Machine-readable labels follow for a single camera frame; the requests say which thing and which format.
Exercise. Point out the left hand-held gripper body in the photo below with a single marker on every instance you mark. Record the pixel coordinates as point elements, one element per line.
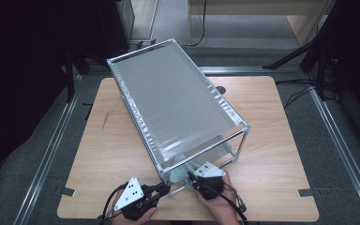
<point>131,195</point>

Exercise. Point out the black floor bracket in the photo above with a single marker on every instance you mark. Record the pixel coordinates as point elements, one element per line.
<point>152,42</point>
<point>139,44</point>

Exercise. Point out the person's right hand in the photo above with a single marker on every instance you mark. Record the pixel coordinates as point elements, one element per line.
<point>218,206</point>

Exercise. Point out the light blue waffle cloth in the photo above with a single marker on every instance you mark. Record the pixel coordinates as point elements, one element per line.
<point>179,175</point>

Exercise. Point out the black computer tower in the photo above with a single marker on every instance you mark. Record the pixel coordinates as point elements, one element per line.
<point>112,28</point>

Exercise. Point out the black tape strip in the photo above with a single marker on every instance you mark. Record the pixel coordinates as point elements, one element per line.
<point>66,191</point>
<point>305,192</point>

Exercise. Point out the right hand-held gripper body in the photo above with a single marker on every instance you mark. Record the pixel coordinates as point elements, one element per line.
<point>209,186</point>

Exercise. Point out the black curtain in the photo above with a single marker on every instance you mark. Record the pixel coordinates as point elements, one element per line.
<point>18,62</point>

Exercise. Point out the grey two-tier shelf rack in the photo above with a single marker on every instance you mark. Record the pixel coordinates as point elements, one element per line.
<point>175,103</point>

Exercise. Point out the light wooden desk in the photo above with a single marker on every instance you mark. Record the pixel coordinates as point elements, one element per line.
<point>262,8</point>

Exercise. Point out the black metal stand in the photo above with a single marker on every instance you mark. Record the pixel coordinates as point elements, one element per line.
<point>69,78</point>

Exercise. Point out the aluminium floor rail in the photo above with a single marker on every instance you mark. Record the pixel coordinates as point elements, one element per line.
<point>345,156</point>
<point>48,156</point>

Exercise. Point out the black tripod stand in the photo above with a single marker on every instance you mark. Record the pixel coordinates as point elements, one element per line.
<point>293,55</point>

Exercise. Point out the person's left hand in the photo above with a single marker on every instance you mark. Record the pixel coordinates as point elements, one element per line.
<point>137,222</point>

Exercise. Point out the black frame stand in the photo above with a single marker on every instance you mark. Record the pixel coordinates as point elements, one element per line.
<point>350,47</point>

